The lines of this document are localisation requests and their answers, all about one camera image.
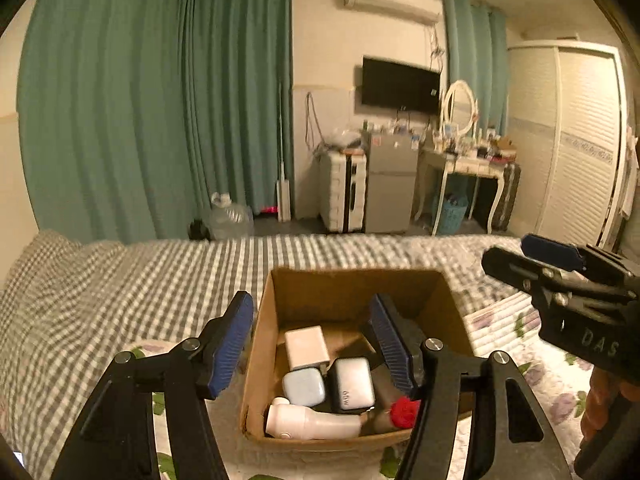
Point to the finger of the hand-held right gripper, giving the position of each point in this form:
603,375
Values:
550,250
510,265

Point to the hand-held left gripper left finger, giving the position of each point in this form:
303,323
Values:
230,350

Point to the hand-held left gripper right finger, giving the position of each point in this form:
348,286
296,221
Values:
392,350

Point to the white cube charger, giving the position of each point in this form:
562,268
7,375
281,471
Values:
350,385

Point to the white square charger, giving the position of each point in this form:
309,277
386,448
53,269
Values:
306,347

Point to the light blue earbud case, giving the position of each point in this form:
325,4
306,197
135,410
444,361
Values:
302,387

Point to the brown cardboard box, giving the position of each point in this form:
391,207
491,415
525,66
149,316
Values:
310,300

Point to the white cylindrical handheld device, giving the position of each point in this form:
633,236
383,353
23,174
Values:
310,422

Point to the person's right hand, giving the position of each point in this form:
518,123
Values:
600,400

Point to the red ruffled item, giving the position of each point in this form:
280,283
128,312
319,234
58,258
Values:
405,412

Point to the dark suitcase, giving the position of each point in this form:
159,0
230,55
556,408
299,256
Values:
507,200

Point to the white floral quilt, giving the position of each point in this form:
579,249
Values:
505,340

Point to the blue basket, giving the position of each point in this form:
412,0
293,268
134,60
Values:
450,215

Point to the white dressing table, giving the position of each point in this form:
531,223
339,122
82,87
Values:
470,166

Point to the white louvred wardrobe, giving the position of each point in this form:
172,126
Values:
575,145

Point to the hanging white clothes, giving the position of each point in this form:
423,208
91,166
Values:
631,170

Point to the clutter of cosmetics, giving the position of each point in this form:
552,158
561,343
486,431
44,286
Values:
475,150

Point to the small black object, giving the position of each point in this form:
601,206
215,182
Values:
199,230

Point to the grey checked blanket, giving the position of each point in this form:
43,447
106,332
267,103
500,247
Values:
125,280

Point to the clear water jug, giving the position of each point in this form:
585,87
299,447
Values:
230,220

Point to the silver small fridge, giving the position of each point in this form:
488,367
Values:
392,180

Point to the white mop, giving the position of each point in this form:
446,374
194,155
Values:
284,200

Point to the white oval mirror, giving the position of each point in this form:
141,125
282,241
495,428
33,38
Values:
459,107

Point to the white suitcase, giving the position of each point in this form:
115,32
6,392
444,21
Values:
335,190

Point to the row of small bottles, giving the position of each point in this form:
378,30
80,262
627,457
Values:
395,127

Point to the clear plastic bag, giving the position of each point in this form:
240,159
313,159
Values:
345,140

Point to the teal curtain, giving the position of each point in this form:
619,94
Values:
475,50
240,100
100,100

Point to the smartphone with lit screen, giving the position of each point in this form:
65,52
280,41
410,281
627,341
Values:
19,458

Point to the white air conditioner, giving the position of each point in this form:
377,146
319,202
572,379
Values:
390,0

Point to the black wall television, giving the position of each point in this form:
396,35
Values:
400,85

